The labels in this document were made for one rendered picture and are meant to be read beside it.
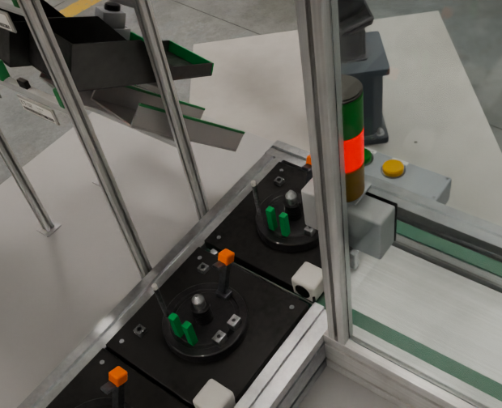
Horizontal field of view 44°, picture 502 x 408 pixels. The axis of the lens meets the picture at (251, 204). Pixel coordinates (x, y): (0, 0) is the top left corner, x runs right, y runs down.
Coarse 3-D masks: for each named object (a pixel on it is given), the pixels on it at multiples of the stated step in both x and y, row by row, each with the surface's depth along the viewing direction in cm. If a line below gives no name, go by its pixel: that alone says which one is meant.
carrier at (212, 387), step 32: (192, 256) 113; (160, 288) 109; (192, 288) 105; (256, 288) 106; (160, 320) 104; (192, 320) 101; (224, 320) 100; (256, 320) 102; (288, 320) 101; (128, 352) 101; (160, 352) 100; (192, 352) 97; (224, 352) 97; (256, 352) 98; (160, 384) 96; (192, 384) 95; (224, 384) 95
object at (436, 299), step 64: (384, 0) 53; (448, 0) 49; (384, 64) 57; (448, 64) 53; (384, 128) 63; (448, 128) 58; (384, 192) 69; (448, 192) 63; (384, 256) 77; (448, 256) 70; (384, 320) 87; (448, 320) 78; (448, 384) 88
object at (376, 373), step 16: (336, 336) 99; (336, 352) 101; (352, 352) 97; (368, 352) 96; (336, 368) 105; (352, 368) 101; (368, 368) 97; (384, 368) 94; (400, 368) 93; (368, 384) 101; (384, 384) 98; (400, 384) 95; (416, 384) 91; (400, 400) 98; (416, 400) 94; (432, 400) 91; (448, 400) 89
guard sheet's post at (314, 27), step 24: (312, 0) 56; (312, 24) 59; (312, 48) 61; (312, 72) 62; (312, 96) 64; (312, 120) 67; (336, 120) 68; (312, 144) 70; (336, 144) 69; (312, 168) 72; (336, 168) 71; (336, 192) 73; (336, 216) 76; (336, 240) 79; (336, 264) 83; (336, 288) 87; (336, 312) 92
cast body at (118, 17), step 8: (96, 8) 119; (104, 8) 118; (112, 8) 118; (120, 8) 119; (104, 16) 117; (112, 16) 118; (120, 16) 118; (112, 24) 118; (120, 24) 119; (120, 32) 120; (128, 32) 121
